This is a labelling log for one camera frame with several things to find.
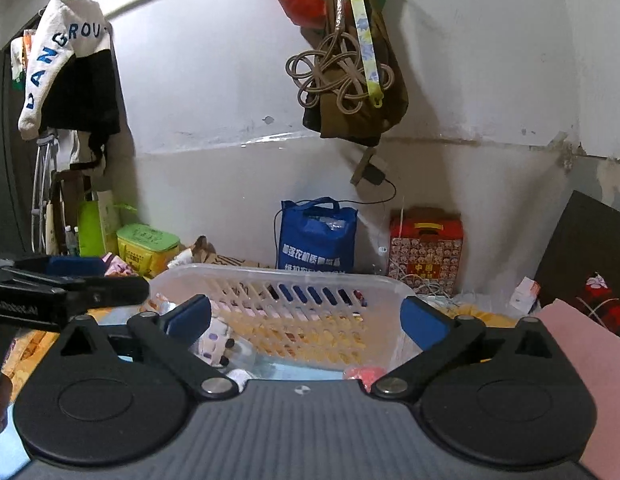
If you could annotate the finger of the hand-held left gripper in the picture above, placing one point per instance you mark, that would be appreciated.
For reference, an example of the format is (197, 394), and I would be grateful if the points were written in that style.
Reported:
(115, 290)
(75, 265)

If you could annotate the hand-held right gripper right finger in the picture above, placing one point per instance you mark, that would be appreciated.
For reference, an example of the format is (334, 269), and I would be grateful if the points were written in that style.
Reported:
(422, 320)

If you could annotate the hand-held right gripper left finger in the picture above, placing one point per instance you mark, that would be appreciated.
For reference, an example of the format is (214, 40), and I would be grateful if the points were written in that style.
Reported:
(190, 317)

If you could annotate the red crinkled ball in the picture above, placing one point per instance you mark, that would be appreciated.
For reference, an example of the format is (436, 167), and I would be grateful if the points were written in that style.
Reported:
(362, 376)

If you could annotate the white plastic basket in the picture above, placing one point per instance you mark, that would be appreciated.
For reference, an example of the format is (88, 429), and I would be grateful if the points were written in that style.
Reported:
(290, 277)

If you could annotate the small plastic bottle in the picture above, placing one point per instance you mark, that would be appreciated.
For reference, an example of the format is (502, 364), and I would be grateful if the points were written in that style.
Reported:
(68, 240)
(76, 241)

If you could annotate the pink patterned bag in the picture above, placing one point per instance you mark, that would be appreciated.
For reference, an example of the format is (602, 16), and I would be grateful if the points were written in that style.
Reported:
(120, 265)

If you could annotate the green shopping bag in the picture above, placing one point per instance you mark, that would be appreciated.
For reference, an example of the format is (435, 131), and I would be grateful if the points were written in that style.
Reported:
(92, 225)

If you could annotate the yellow box green lid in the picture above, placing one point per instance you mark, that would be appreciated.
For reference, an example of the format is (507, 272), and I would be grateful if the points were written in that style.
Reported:
(145, 240)

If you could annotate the brown striped cloth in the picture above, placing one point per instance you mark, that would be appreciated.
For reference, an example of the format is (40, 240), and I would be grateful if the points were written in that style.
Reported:
(205, 250)

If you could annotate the red gift box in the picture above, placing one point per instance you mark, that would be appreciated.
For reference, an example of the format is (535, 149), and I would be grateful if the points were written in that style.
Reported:
(425, 250)

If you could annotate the metal crutch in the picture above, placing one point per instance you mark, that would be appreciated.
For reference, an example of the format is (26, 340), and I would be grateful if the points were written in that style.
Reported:
(40, 185)

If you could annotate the white and orange packet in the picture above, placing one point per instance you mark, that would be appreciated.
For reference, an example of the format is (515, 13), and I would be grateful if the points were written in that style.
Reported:
(525, 295)

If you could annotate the dark door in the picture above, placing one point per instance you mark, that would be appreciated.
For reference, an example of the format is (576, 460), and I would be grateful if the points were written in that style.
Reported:
(7, 170)

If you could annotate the blue tote bag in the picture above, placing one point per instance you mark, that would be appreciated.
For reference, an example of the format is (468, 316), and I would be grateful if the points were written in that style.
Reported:
(315, 240)

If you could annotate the pink pillow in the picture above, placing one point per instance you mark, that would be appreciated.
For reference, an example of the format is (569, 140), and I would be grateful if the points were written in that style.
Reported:
(590, 360)

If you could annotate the dark wooden headboard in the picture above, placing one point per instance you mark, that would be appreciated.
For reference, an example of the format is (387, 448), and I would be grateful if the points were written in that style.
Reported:
(580, 240)

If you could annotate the red plaid cloth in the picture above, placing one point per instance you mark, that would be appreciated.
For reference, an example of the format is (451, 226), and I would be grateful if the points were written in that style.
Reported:
(600, 300)

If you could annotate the white and black jacket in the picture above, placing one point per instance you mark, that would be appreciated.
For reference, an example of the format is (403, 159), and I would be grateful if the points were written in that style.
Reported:
(70, 75)

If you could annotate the orange hanging bag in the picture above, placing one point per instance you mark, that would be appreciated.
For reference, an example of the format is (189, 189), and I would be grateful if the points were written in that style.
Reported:
(20, 60)

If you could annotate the brown hanging bag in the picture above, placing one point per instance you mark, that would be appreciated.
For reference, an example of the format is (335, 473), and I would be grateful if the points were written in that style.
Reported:
(390, 105)

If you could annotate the black wall charger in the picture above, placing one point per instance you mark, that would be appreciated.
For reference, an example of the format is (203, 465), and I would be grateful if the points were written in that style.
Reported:
(376, 174)

